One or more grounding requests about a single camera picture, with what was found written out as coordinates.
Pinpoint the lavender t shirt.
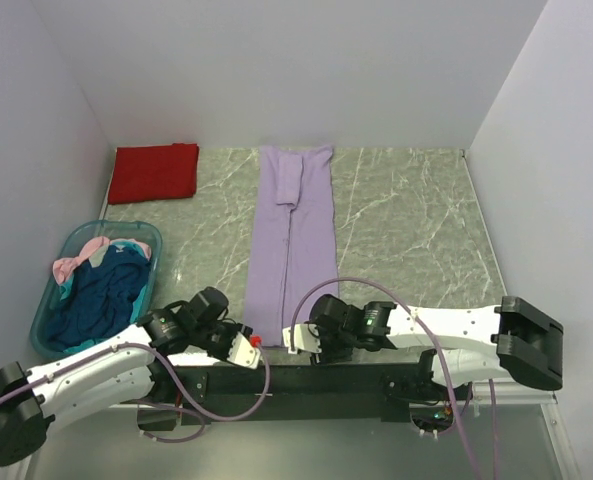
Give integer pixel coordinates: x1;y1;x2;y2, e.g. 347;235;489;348
243;146;338;347

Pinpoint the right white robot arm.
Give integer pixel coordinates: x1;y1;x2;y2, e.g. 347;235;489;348
293;294;564;399

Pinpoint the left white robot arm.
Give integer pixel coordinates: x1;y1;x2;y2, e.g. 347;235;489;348
0;287;261;467

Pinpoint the teal plastic laundry basket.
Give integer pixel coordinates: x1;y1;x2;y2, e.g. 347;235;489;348
30;220;163;360

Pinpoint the pink garment in basket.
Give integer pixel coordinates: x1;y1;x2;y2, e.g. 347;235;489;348
52;236;112;285

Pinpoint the folded red t shirt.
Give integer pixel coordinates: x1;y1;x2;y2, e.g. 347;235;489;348
107;143;200;205

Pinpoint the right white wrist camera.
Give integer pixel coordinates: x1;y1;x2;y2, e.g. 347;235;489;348
282;323;322;355

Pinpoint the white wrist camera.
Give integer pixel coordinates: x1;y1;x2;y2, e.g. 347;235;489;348
282;323;322;355
225;332;261;370

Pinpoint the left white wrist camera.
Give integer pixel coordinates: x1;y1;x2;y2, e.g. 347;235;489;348
225;332;261;370

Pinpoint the aluminium frame rail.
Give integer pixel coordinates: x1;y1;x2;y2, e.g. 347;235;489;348
29;363;558;409

